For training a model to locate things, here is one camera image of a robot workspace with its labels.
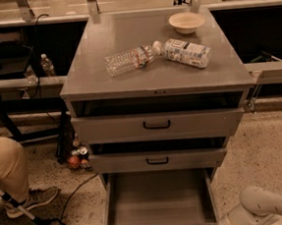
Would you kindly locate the grey bottom drawer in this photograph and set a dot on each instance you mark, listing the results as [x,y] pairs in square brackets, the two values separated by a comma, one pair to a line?
[171,197]

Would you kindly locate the grey drawer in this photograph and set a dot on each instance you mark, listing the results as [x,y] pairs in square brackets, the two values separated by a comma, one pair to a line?
[171,197]
[158,126]
[139,156]

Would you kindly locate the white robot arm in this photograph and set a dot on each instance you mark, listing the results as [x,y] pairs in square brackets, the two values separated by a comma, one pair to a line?
[257,206]

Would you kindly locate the grey metal drawer cabinet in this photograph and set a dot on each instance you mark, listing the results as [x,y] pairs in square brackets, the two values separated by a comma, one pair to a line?
[162,86]

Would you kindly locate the grey middle drawer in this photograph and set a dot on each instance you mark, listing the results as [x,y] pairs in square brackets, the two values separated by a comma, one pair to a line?
[139,156]

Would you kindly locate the grey top drawer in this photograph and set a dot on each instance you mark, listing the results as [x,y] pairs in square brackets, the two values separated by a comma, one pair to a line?
[158,126]

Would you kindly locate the clear empty plastic bottle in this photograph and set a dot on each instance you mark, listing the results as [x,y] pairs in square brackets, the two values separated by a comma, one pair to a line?
[133,59]

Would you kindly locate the silver can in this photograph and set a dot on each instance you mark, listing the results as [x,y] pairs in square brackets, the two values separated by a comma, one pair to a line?
[81,150]

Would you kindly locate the labelled plastic water bottle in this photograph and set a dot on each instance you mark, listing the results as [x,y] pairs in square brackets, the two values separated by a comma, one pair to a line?
[183,52]

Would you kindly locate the red apple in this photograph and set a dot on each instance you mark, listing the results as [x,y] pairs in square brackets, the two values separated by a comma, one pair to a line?
[74,162]

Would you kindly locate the beige paper bowl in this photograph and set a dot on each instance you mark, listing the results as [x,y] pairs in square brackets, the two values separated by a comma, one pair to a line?
[185,22]

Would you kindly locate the small upright water bottle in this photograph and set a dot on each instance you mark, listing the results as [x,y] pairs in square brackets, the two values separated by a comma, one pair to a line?
[47,66]

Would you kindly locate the grey sneaker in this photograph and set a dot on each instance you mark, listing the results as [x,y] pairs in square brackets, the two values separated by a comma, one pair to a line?
[36,198]

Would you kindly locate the person leg beige trousers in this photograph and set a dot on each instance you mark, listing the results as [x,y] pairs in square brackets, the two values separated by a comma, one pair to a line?
[13,169]

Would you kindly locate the tripod leg with foot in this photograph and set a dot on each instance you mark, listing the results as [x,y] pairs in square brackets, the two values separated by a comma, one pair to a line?
[9,200]

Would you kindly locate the black desk frame leg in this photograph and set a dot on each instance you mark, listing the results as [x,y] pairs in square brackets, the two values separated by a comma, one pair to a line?
[59,131]

